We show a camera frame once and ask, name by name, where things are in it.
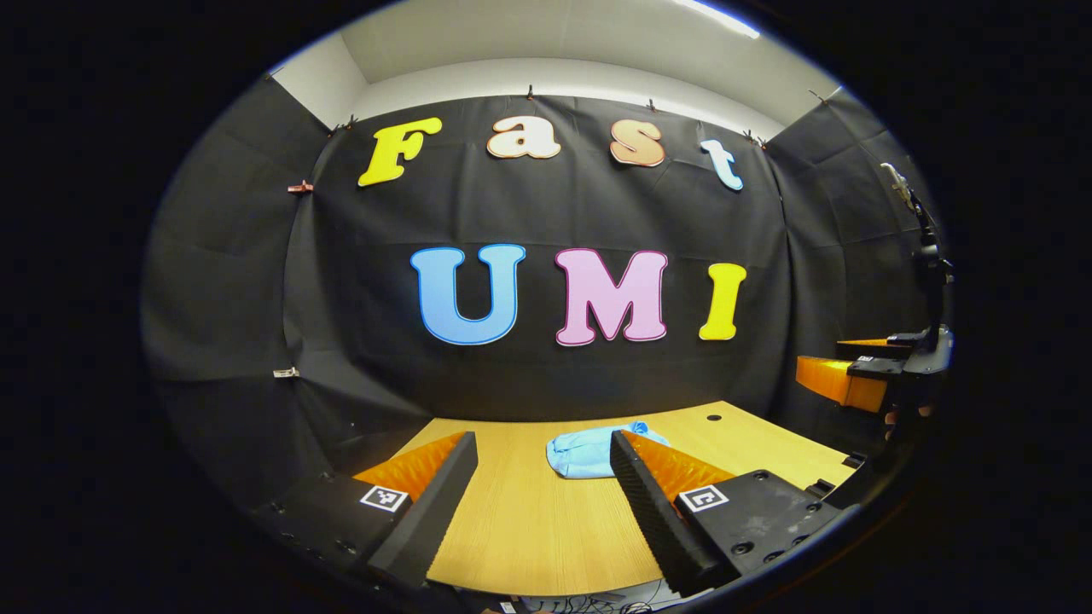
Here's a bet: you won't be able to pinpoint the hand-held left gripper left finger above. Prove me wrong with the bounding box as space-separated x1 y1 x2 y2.
254 431 479 591

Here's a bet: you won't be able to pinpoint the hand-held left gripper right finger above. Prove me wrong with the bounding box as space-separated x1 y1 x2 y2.
609 429 856 597

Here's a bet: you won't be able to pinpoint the black backdrop cloth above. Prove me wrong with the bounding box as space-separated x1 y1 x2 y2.
141 77 950 513

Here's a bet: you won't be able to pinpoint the light blue T-shirt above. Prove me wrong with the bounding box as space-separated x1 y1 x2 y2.
546 420 671 480

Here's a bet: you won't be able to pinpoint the black cables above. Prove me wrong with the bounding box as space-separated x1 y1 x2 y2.
499 590 675 614

